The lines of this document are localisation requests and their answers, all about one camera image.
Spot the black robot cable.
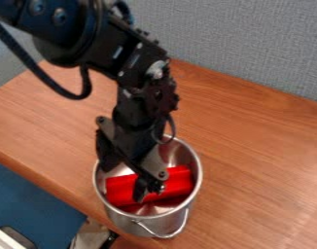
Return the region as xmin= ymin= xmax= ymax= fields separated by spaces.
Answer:
xmin=0 ymin=16 xmax=94 ymax=101

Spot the metal pot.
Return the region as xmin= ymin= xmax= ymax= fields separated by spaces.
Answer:
xmin=93 ymin=138 xmax=204 ymax=238

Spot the white object at corner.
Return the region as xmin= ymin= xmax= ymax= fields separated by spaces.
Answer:
xmin=0 ymin=226 xmax=38 ymax=249

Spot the red block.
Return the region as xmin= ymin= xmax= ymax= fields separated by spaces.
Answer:
xmin=106 ymin=165 xmax=196 ymax=207

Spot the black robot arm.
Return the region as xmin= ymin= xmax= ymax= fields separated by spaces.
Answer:
xmin=0 ymin=0 xmax=180 ymax=202

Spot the grey table leg bracket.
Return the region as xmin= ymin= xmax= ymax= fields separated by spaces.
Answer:
xmin=69 ymin=218 xmax=118 ymax=249

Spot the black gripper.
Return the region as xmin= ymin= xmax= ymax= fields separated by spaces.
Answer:
xmin=97 ymin=115 xmax=175 ymax=203

